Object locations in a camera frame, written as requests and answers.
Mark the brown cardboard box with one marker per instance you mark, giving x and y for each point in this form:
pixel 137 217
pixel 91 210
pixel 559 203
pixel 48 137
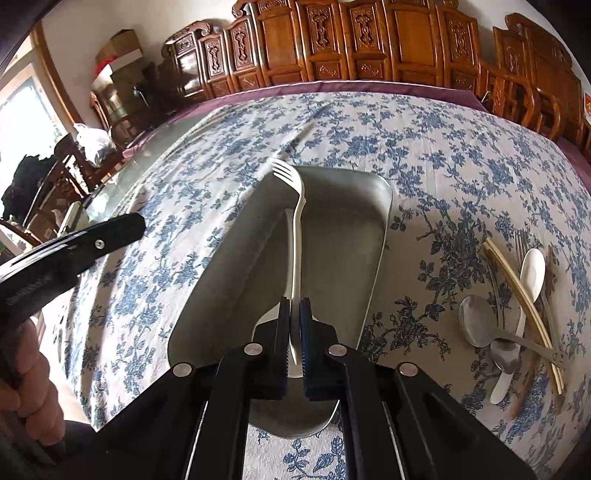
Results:
pixel 121 44

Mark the wooden armchair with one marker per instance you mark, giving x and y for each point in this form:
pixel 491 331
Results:
pixel 526 87

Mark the red paper card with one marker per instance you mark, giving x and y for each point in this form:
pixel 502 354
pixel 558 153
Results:
pixel 588 104

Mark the white plastic bag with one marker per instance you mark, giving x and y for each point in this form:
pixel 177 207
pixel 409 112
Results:
pixel 94 143

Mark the person's left hand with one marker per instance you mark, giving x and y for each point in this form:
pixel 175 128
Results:
pixel 39 392

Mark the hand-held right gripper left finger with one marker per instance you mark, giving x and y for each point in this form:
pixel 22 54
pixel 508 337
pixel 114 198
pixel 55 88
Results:
pixel 285 332

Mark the small metal spoon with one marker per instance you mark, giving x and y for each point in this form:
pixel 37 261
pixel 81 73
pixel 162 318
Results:
pixel 505 360

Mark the wooden window frame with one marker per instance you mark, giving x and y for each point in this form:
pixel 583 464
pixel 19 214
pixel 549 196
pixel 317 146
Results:
pixel 55 83

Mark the white and red box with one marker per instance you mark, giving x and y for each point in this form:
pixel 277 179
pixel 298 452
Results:
pixel 124 59

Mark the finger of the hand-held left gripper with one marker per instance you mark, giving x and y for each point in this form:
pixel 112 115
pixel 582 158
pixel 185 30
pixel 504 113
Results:
pixel 111 233

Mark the white ceramic spoon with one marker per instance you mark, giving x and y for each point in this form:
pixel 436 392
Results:
pixel 532 272

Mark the brown wooden chopstick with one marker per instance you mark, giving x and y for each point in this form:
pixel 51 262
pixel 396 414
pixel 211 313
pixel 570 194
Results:
pixel 519 392

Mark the blue floral tablecloth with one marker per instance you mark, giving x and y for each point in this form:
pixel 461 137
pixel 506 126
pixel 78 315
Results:
pixel 415 138

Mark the large carved wooden bench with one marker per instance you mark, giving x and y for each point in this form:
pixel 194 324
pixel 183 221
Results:
pixel 360 41

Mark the black jacket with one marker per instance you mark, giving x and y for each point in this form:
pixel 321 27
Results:
pixel 27 184

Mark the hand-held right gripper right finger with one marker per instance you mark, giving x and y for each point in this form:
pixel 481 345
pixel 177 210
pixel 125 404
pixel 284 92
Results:
pixel 305 332

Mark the large metal spoon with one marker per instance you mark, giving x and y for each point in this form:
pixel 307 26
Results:
pixel 478 321

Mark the dark wooden display cabinet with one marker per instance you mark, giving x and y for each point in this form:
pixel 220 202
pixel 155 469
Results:
pixel 127 99

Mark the deep metal tray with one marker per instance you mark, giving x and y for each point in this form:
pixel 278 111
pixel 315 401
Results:
pixel 341 258

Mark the purple cloth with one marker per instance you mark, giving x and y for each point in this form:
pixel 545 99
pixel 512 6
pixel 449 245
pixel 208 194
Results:
pixel 323 86

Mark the wooden dining chair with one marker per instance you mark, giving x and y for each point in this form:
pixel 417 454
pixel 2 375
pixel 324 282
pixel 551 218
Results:
pixel 69 170

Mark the white plastic fork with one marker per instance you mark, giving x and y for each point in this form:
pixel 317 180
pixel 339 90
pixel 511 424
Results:
pixel 300 221

